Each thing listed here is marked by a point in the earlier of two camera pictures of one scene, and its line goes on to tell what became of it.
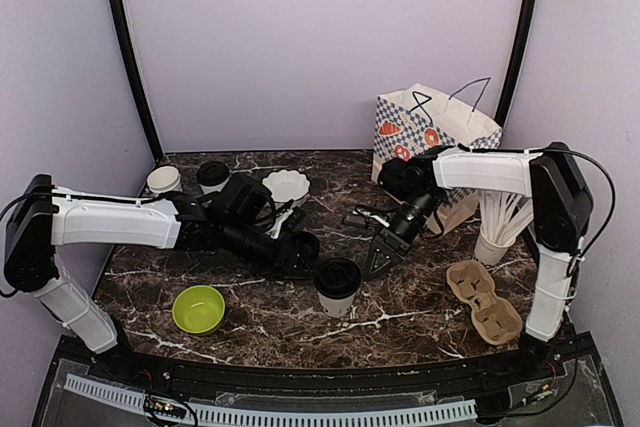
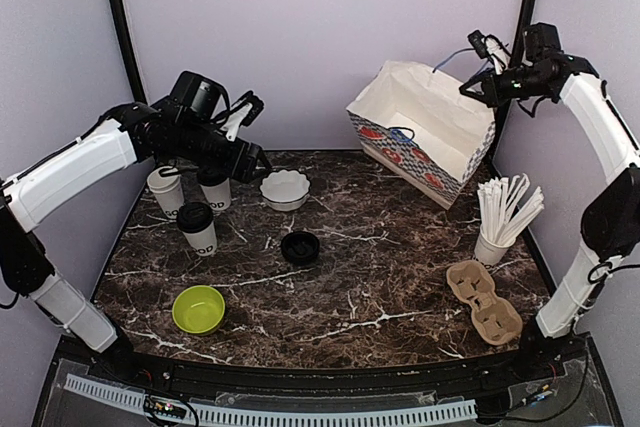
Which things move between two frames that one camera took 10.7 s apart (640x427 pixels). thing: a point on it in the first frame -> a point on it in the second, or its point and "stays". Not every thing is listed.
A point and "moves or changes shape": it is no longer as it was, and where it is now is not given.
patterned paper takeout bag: (414, 121) moves or changes shape
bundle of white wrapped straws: (503, 214) stays
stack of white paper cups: (164, 179) stays
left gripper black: (283, 260) -> (244, 172)
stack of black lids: (307, 245) stays
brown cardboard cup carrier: (494, 320) stays
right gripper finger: (383, 257) -> (488, 79)
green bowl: (198, 309) stays
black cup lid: (337, 277) moves or changes shape
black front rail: (105, 359) stays
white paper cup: (338, 289) moves or changes shape
